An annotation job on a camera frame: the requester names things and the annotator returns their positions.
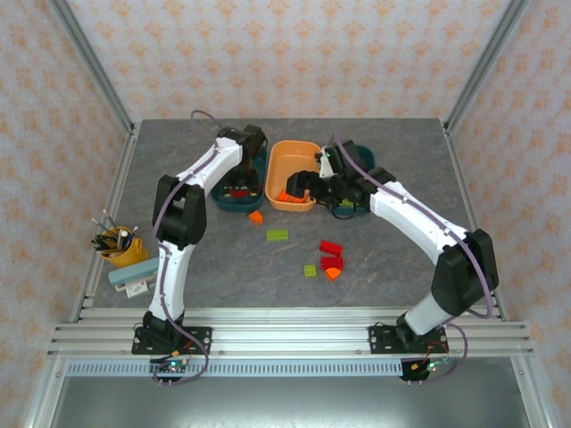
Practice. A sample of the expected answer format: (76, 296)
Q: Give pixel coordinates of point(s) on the orange wedge lego brick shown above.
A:
(256, 217)

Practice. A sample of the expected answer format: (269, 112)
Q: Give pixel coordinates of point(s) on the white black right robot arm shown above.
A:
(412, 225)

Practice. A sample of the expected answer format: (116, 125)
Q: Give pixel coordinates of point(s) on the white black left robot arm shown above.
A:
(225, 167)

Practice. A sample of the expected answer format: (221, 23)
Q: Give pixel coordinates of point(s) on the dark teal plastic container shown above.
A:
(236, 204)
(366, 156)

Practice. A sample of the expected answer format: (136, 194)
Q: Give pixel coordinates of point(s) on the orange plastic container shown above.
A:
(285, 165)

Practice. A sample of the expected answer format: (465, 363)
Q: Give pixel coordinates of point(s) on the small green lego brick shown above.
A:
(310, 270)

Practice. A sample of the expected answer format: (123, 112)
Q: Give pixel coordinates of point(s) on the orange quarter-round lego brick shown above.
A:
(333, 273)

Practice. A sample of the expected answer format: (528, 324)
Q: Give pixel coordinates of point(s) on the white marker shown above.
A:
(123, 238)

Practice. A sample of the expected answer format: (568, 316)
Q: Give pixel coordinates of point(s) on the dark pencil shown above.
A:
(100, 228)
(110, 224)

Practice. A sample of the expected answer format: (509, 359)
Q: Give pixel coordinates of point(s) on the yellow pencil cup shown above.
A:
(131, 256)

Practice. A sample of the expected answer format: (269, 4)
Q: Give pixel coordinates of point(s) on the light blue case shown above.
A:
(131, 272)

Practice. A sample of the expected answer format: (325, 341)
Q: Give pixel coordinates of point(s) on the white card with red mark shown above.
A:
(134, 290)

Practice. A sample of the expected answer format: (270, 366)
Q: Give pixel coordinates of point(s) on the small circuit board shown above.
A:
(171, 366)
(430, 366)

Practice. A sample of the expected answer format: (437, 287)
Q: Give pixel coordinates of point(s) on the grey metal sheet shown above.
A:
(285, 401)

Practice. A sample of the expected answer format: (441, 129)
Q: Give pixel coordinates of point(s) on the aluminum side rail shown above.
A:
(116, 191)
(464, 178)

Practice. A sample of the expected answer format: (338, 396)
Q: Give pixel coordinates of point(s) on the wide aluminum mounting rail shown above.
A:
(290, 334)

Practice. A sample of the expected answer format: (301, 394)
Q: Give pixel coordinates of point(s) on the aluminum frame post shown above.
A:
(90, 58)
(487, 58)

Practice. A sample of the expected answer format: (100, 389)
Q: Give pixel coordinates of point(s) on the aluminum frame leg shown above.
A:
(41, 401)
(533, 401)

